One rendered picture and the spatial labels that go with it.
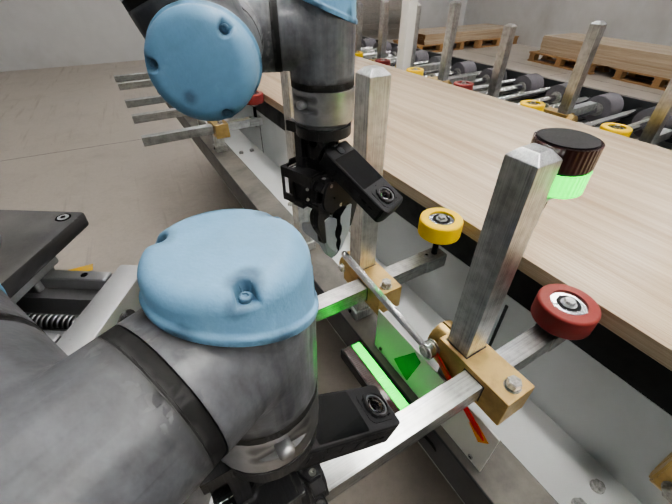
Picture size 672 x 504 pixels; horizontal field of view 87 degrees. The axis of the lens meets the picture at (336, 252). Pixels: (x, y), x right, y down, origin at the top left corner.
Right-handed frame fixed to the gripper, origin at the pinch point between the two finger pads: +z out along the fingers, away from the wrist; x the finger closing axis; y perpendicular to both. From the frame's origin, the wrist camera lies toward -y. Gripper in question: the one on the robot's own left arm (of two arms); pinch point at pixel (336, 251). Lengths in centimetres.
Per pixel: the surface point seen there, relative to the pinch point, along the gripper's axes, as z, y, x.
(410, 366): 16.5, -15.8, -0.3
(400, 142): 2, 18, -50
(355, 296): 10.3, -2.5, -2.4
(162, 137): 11, 97, -22
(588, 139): -22.9, -25.7, -5.5
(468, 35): 67, 289, -767
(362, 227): -1.1, -0.1, -6.9
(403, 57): -2, 68, -134
